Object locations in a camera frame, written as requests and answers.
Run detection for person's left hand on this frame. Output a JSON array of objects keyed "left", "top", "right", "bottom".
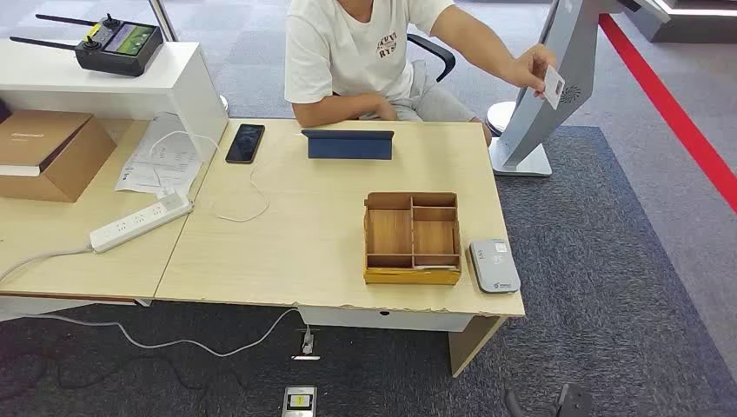
[{"left": 506, "top": 43, "right": 559, "bottom": 98}]

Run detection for person's right hand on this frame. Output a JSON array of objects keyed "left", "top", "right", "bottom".
[{"left": 368, "top": 93, "right": 400, "bottom": 122}]

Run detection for white ID card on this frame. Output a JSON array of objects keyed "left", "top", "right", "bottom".
[{"left": 541, "top": 64, "right": 567, "bottom": 110}]

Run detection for person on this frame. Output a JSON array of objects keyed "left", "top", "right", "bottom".
[{"left": 283, "top": 0, "right": 559, "bottom": 130}]

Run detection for grey card reader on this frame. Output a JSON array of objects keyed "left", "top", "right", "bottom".
[{"left": 467, "top": 239, "right": 522, "bottom": 295}]

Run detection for silver kiosk stand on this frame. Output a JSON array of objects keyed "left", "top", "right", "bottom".
[{"left": 488, "top": 0, "right": 672, "bottom": 178}]

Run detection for blue tablet case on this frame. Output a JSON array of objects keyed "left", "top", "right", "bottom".
[{"left": 302, "top": 129, "right": 395, "bottom": 161}]

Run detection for white round base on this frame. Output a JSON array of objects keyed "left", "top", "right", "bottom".
[{"left": 485, "top": 101, "right": 520, "bottom": 138}]

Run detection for wooden organizer box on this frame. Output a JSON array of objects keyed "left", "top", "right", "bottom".
[{"left": 362, "top": 192, "right": 463, "bottom": 287}]

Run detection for black smartphone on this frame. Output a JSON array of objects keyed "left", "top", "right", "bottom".
[{"left": 224, "top": 123, "right": 267, "bottom": 165}]

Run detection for grey raised platform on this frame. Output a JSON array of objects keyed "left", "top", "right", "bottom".
[{"left": 624, "top": 0, "right": 737, "bottom": 44}]

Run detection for dark grey carpet mat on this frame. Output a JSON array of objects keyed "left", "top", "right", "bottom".
[{"left": 0, "top": 125, "right": 737, "bottom": 417}]

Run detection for white desk shelf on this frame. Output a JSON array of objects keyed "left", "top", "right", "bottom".
[{"left": 0, "top": 38, "right": 230, "bottom": 162}]

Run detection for white paper sheets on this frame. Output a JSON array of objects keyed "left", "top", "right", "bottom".
[{"left": 115, "top": 112, "right": 203, "bottom": 197}]

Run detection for chrome pole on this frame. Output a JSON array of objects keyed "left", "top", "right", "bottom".
[{"left": 148, "top": 0, "right": 230, "bottom": 114}]

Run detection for floor outlet with plug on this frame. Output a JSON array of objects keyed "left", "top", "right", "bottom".
[{"left": 290, "top": 325, "right": 322, "bottom": 362}]

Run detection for white power strip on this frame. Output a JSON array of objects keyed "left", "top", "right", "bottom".
[{"left": 89, "top": 192, "right": 194, "bottom": 255}]

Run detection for black remote controller with antennas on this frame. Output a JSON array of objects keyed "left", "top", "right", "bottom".
[{"left": 10, "top": 12, "right": 164, "bottom": 77}]

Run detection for silver floor socket box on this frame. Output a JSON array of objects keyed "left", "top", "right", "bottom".
[{"left": 282, "top": 385, "right": 318, "bottom": 417}]

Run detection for brown cardboard box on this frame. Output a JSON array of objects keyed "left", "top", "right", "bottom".
[{"left": 0, "top": 109, "right": 117, "bottom": 203}]

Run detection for thin white charging cable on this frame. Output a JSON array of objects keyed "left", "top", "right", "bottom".
[{"left": 147, "top": 129, "right": 271, "bottom": 224}]

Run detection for black floor cable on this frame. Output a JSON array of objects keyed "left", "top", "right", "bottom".
[{"left": 0, "top": 351, "right": 249, "bottom": 404}]

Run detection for white floor cable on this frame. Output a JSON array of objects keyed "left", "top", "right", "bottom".
[{"left": 0, "top": 308, "right": 302, "bottom": 359}]

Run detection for white power strip cord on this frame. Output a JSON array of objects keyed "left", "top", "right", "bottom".
[{"left": 0, "top": 246, "right": 93, "bottom": 283}]

